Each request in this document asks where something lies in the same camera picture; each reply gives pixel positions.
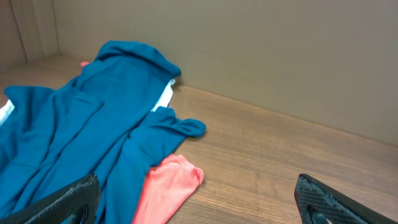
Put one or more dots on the dark blue shirt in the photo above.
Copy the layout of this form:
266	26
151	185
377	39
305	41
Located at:
36	159

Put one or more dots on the red garment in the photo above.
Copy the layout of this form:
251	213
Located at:
168	189

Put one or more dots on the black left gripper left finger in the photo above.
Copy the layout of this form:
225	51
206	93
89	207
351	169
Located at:
74	203

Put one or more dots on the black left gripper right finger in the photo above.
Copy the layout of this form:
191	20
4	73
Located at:
318	203

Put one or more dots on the white garment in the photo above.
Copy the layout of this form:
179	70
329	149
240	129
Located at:
163	101

